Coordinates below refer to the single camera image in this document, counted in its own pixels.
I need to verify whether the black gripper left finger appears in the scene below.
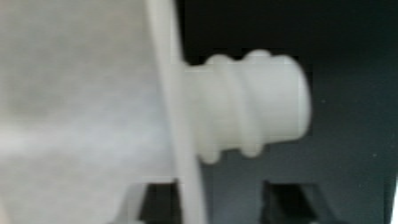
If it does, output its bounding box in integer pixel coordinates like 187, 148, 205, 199
121, 182, 181, 224

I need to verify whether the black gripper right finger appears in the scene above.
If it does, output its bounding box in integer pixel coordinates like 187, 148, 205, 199
260, 181, 332, 224

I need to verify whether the white cabinet door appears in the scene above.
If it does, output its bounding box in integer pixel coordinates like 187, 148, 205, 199
0, 0, 311, 224

